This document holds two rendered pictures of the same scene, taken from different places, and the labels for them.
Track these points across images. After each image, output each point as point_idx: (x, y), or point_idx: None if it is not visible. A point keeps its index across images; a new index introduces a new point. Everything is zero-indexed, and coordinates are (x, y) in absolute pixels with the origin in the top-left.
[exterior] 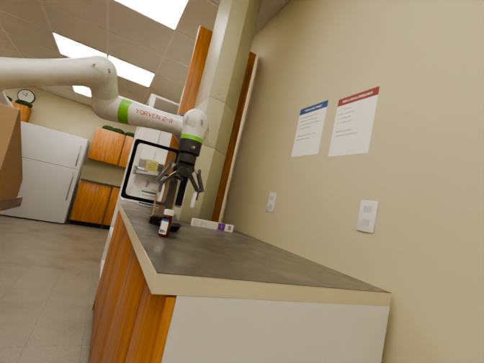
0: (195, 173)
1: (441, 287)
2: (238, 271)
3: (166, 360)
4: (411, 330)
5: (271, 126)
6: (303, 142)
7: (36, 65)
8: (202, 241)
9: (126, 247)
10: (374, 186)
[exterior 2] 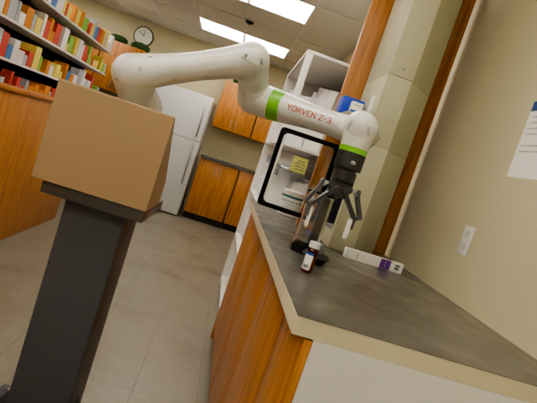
0: (353, 194)
1: None
2: (382, 329)
3: (298, 396)
4: None
5: (484, 119)
6: (528, 157)
7: (188, 61)
8: (352, 285)
9: (261, 273)
10: None
